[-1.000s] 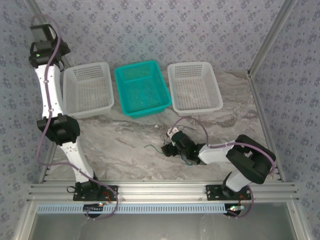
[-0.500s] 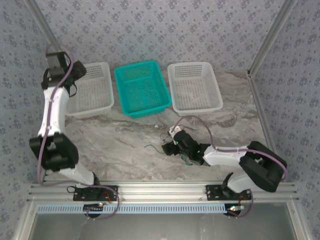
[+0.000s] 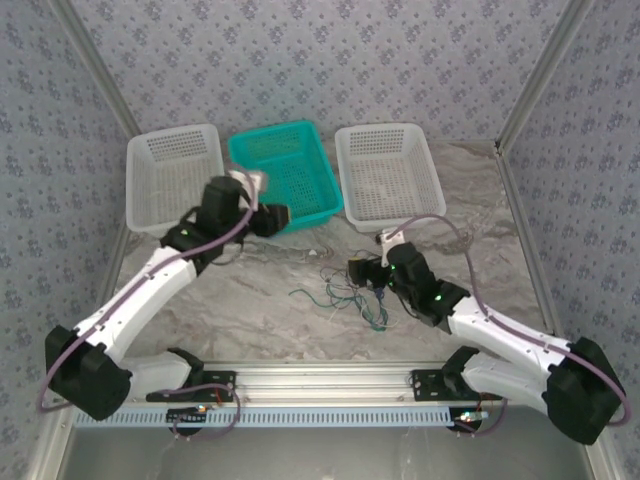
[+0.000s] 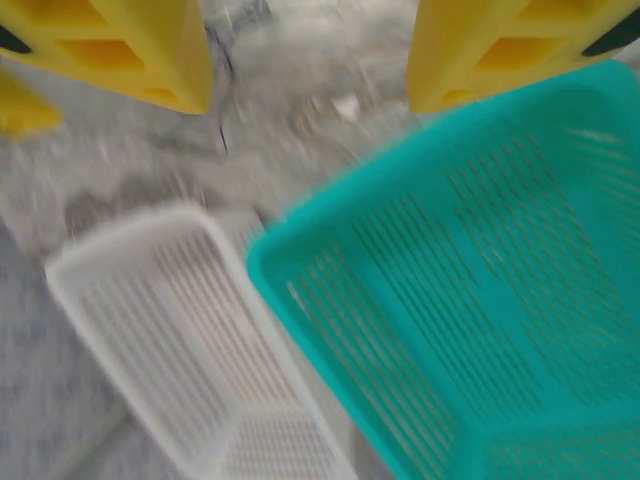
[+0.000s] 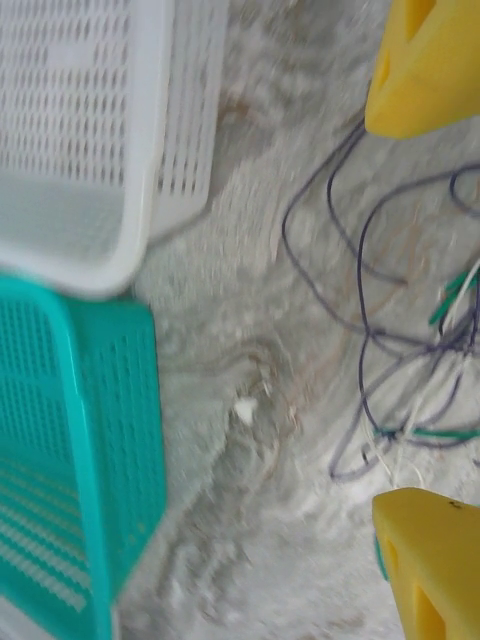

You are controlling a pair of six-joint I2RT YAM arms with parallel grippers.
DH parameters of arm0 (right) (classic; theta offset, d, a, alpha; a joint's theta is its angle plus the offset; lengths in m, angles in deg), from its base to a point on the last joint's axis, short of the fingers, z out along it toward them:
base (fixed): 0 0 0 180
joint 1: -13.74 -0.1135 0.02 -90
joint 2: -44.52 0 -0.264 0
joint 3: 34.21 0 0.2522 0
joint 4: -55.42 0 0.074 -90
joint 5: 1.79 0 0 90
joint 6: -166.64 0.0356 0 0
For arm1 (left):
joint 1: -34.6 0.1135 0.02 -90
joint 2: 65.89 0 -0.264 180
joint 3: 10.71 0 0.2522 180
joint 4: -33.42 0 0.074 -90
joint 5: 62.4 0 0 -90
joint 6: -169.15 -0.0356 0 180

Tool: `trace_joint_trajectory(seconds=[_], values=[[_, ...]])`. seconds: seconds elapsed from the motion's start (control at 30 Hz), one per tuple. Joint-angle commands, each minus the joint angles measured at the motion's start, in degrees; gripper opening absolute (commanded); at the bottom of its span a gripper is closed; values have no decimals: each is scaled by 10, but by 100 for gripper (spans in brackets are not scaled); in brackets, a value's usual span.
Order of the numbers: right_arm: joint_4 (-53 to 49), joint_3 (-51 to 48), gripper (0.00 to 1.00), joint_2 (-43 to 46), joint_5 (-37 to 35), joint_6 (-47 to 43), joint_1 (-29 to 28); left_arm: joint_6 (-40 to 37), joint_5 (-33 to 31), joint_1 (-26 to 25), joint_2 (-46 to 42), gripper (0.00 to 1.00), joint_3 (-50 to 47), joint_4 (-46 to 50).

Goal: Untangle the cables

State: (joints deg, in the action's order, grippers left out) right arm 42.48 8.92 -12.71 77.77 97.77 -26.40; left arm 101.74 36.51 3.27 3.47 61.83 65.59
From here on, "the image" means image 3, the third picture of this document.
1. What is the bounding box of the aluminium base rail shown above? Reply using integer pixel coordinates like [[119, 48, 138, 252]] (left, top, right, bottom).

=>
[[127, 359, 506, 404]]

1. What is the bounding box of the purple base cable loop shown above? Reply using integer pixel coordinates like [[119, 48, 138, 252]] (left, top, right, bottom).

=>
[[149, 382, 242, 442], [452, 397, 509, 439]]

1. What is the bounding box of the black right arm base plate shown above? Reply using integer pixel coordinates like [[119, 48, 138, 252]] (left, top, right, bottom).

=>
[[409, 368, 481, 401]]

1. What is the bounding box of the aluminium frame post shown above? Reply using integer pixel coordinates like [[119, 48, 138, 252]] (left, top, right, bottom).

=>
[[49, 0, 144, 139], [492, 0, 599, 151]]

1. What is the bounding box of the thin dark purple cable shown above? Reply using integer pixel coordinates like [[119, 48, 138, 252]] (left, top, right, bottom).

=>
[[319, 264, 361, 301]]

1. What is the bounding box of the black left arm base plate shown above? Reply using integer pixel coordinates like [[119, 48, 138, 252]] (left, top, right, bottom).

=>
[[145, 368, 239, 404]]

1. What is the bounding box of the aluminium table side rail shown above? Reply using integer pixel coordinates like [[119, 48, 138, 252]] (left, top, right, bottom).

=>
[[24, 219, 134, 480], [493, 141, 624, 480]]

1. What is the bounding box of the white perforated plastic basket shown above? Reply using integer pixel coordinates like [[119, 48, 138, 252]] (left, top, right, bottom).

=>
[[333, 123, 448, 234], [124, 123, 226, 239]]

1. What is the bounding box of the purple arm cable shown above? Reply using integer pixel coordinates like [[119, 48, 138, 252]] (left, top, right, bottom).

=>
[[382, 213, 629, 426], [38, 172, 261, 414]]

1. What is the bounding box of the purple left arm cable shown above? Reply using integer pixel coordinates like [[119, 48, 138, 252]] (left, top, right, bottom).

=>
[[38, 172, 261, 414]]

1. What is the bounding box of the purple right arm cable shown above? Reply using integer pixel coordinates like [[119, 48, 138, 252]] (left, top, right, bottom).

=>
[[382, 213, 629, 426]]

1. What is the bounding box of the slotted grey cable duct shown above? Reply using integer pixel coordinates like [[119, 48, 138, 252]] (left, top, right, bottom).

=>
[[72, 403, 501, 430]]

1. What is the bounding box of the teal perforated plastic basket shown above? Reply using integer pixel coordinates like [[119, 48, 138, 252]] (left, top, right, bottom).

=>
[[227, 119, 345, 236]]

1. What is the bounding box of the grey metal panel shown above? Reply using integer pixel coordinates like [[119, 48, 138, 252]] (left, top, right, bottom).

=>
[[57, 427, 596, 480]]

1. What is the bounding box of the black controller board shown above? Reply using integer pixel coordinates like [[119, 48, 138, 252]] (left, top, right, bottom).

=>
[[166, 407, 210, 426], [452, 409, 490, 431]]

